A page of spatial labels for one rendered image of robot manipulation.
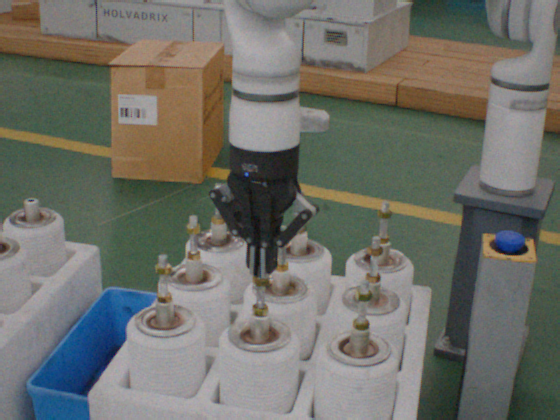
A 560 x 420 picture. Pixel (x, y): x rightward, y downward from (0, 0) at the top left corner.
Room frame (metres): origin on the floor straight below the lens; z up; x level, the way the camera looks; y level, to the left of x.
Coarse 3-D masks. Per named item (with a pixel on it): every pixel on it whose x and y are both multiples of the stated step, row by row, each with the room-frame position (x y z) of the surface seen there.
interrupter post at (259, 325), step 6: (252, 312) 0.85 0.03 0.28; (252, 318) 0.84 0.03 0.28; (258, 318) 0.84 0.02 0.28; (264, 318) 0.84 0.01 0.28; (252, 324) 0.84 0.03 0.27; (258, 324) 0.84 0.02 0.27; (264, 324) 0.84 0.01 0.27; (252, 330) 0.84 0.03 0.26; (258, 330) 0.84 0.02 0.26; (264, 330) 0.84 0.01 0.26; (252, 336) 0.84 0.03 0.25; (258, 336) 0.84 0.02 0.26; (264, 336) 0.84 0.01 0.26
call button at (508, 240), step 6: (498, 234) 0.98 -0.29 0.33; (504, 234) 0.98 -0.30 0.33; (510, 234) 0.98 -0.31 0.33; (516, 234) 0.98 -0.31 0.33; (498, 240) 0.97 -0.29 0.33; (504, 240) 0.96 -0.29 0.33; (510, 240) 0.96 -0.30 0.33; (516, 240) 0.96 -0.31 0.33; (522, 240) 0.97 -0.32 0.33; (498, 246) 0.97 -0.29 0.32; (504, 246) 0.96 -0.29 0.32; (510, 246) 0.96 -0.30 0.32; (516, 246) 0.96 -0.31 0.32; (522, 246) 0.96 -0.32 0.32
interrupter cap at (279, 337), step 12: (240, 324) 0.87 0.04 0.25; (276, 324) 0.87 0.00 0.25; (228, 336) 0.84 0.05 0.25; (240, 336) 0.84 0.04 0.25; (276, 336) 0.84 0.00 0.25; (288, 336) 0.84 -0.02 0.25; (240, 348) 0.81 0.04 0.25; (252, 348) 0.81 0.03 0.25; (264, 348) 0.81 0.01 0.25; (276, 348) 0.81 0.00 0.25
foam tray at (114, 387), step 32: (416, 288) 1.11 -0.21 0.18; (320, 320) 1.01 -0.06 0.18; (416, 320) 1.01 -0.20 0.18; (416, 352) 0.93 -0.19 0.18; (96, 384) 0.83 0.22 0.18; (128, 384) 0.87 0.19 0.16; (416, 384) 0.85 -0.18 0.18; (96, 416) 0.81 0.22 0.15; (128, 416) 0.80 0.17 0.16; (160, 416) 0.79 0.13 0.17; (192, 416) 0.78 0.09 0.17; (224, 416) 0.78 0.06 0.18; (256, 416) 0.78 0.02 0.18; (288, 416) 0.78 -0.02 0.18
